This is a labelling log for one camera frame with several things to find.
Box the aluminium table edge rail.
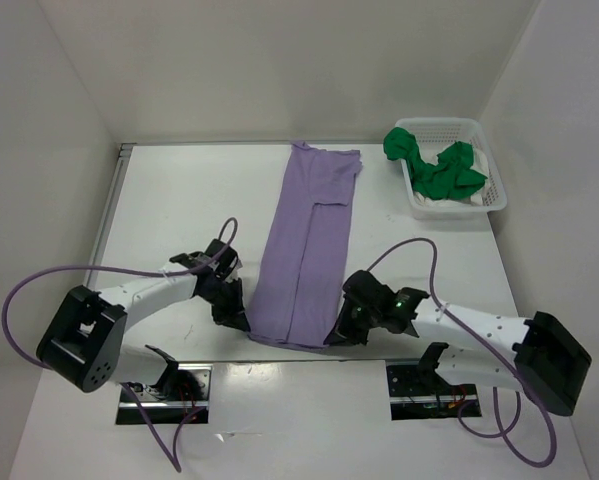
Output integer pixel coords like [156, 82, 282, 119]
[90, 143, 135, 264]

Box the white t-shirt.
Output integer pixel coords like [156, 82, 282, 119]
[413, 144, 491, 208]

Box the green t-shirt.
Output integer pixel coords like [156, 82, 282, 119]
[383, 127, 488, 201]

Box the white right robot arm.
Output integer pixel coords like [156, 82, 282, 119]
[241, 270, 592, 417]

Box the purple t-shirt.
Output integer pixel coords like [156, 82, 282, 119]
[246, 142, 362, 350]

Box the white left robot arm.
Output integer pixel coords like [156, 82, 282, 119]
[36, 239, 250, 400]

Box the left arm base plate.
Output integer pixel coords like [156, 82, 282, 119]
[130, 363, 212, 425]

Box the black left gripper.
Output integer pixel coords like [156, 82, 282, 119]
[199, 276, 250, 332]

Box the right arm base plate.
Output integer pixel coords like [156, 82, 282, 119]
[385, 359, 482, 421]

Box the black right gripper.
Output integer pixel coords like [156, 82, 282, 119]
[324, 292, 380, 345]

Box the white plastic basket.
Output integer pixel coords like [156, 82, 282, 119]
[383, 117, 507, 220]

